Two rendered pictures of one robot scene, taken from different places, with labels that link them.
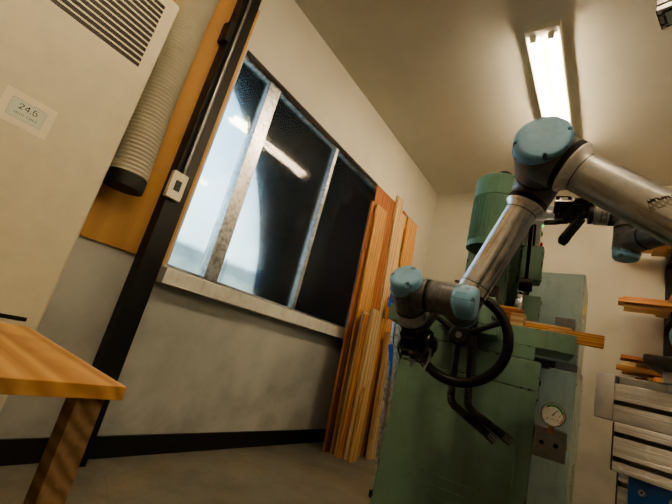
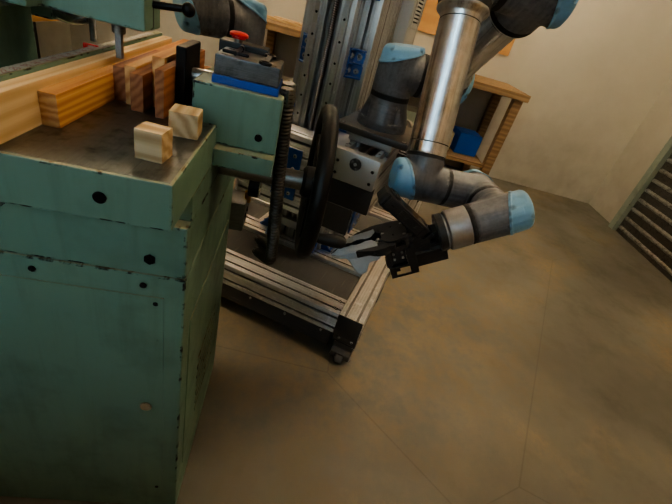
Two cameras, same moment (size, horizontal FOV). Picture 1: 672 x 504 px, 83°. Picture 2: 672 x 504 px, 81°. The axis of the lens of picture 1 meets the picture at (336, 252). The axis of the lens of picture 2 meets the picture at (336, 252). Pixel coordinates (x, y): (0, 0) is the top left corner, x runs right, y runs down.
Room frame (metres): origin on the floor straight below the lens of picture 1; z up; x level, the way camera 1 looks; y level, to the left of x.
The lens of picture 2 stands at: (1.52, 0.15, 1.11)
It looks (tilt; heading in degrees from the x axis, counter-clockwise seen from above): 32 degrees down; 229
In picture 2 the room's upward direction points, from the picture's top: 16 degrees clockwise
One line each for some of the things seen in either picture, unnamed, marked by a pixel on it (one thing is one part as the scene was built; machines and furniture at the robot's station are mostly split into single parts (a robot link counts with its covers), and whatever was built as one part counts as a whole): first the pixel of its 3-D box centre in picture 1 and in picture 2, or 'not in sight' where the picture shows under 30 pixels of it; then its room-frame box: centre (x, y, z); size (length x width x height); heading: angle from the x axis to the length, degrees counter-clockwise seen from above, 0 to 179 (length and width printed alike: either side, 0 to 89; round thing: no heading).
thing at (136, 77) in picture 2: not in sight; (163, 78); (1.35, -0.59, 0.93); 0.24 x 0.02 x 0.05; 60
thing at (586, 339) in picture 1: (504, 324); (142, 68); (1.37, -0.67, 0.92); 0.60 x 0.02 x 0.04; 60
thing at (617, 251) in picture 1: (630, 242); not in sight; (1.09, -0.90, 1.23); 0.11 x 0.08 x 0.11; 0
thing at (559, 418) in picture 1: (552, 417); (253, 188); (1.10, -0.71, 0.65); 0.06 x 0.04 x 0.08; 60
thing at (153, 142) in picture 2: not in sight; (153, 142); (1.42, -0.32, 0.92); 0.03 x 0.03 x 0.04; 55
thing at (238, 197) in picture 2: (549, 442); (223, 206); (1.16, -0.74, 0.58); 0.12 x 0.08 x 0.08; 150
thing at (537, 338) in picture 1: (473, 328); (189, 123); (1.32, -0.54, 0.87); 0.61 x 0.30 x 0.06; 60
